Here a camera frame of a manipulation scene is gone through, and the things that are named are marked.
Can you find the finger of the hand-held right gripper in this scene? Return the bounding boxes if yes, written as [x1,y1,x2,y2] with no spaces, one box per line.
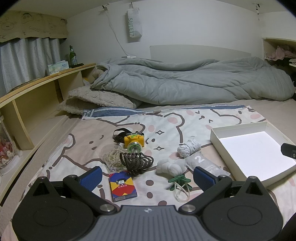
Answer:
[281,143,296,159]

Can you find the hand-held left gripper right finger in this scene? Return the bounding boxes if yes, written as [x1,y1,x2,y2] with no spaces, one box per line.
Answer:
[179,166,270,215]

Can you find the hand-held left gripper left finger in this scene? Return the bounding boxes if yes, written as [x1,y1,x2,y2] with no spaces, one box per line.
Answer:
[29,166,117,215]

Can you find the clear packet marked 2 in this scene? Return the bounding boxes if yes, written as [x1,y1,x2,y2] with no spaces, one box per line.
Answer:
[186,153,231,178]

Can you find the green clip with white bands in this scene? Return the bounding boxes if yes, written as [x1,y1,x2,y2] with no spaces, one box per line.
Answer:
[168,174,193,202]

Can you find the clear bag of rubber bands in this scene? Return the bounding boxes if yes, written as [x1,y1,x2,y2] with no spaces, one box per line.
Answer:
[99,144,126,171]

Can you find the colourful card box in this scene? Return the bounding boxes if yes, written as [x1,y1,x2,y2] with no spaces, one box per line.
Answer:
[109,172,137,203]

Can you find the grey speckled towel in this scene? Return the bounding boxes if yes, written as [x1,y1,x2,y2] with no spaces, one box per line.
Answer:
[177,137,201,159]

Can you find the white knotted cloth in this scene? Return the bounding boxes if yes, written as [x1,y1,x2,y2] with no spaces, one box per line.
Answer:
[156,158,187,175]

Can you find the shallow white cardboard box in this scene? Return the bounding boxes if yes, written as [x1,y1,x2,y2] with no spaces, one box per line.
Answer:
[210,121,296,188]

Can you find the dark hair claw clip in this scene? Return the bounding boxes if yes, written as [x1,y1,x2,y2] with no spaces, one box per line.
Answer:
[120,152,154,175]

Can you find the yellow headlamp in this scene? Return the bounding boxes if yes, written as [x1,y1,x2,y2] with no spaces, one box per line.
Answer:
[113,128,146,154]

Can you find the bear print blanket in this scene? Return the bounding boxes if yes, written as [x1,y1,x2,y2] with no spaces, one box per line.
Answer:
[9,105,296,241]

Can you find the beige fluffy blanket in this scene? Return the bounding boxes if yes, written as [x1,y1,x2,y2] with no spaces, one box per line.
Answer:
[57,86,139,115]

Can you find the wooden bedside shelf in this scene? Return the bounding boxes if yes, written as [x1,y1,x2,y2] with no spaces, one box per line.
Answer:
[0,63,97,207]

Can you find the pink clothes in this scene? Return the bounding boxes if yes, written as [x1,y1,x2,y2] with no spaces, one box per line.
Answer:
[265,46,292,61]

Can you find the grey duvet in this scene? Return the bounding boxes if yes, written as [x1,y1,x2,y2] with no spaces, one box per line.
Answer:
[90,56,296,106]

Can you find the tissue pack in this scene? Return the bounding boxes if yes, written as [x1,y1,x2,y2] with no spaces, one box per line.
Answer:
[48,61,69,75]

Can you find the green glass bottle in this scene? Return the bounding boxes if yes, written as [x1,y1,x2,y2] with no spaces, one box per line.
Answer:
[69,45,78,68]

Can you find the white headboard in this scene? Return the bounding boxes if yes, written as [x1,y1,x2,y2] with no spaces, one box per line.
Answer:
[149,45,252,63]

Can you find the grey curtain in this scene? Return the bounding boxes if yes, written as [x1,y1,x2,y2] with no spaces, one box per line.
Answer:
[0,37,62,93]

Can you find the white hanging bag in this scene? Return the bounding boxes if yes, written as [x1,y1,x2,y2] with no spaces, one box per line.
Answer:
[126,2,143,43]

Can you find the cardboard valance with drawings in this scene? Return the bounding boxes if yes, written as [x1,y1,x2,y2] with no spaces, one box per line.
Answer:
[0,10,69,43]

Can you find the cream wall niche shelf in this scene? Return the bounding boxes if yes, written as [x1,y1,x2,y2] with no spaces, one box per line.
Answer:
[262,37,296,70]

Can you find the white cable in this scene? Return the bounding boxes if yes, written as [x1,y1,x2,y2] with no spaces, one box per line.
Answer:
[99,5,130,58]

